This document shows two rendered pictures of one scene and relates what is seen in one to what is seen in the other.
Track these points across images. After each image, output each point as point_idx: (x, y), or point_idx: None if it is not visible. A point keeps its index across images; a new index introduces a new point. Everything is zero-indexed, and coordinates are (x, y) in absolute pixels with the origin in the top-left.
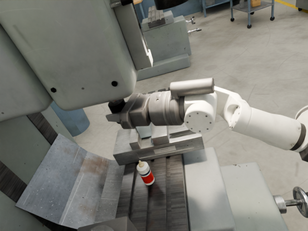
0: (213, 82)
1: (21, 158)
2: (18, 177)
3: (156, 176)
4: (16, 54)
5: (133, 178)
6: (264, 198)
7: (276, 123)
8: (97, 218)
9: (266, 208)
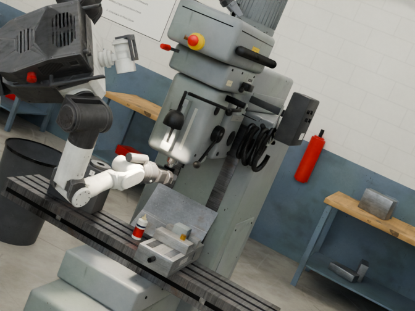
0: (129, 156)
1: (188, 180)
2: (175, 180)
3: (136, 240)
4: None
5: (147, 239)
6: (65, 303)
7: (92, 176)
8: None
9: (57, 298)
